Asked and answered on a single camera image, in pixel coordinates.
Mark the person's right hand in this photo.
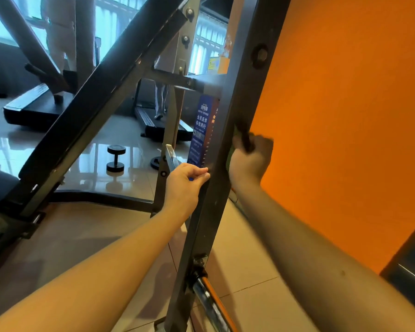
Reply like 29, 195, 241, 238
227, 130, 275, 196

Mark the person's left hand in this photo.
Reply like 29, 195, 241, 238
162, 162, 212, 223

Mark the grey steel gym machine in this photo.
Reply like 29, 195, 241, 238
0, 0, 293, 332

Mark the person's left forearm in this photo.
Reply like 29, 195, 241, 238
0, 209, 188, 332

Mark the person's right forearm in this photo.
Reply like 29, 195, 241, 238
231, 182, 415, 332

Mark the black treadmill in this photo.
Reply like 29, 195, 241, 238
133, 79, 195, 143
3, 83, 78, 130

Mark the large black dumbbell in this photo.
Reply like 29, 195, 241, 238
106, 144, 127, 173

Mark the chrome weight storage peg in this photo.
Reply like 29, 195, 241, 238
192, 276, 237, 332

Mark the large bright window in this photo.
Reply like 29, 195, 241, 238
95, 0, 229, 77
0, 0, 49, 47

